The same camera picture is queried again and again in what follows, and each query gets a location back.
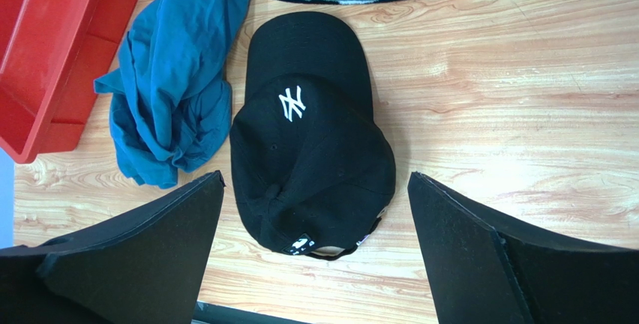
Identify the red plastic tray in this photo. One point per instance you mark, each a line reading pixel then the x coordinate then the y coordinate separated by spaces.
pixel 51 53

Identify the black baseball cap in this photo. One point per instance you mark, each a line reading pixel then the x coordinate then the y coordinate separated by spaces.
pixel 312 173

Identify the blue t shirt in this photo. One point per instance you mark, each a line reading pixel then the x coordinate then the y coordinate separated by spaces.
pixel 171 105

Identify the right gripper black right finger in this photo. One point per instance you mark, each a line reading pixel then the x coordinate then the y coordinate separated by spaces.
pixel 484 266

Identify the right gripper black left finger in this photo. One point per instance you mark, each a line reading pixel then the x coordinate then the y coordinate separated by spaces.
pixel 143 266

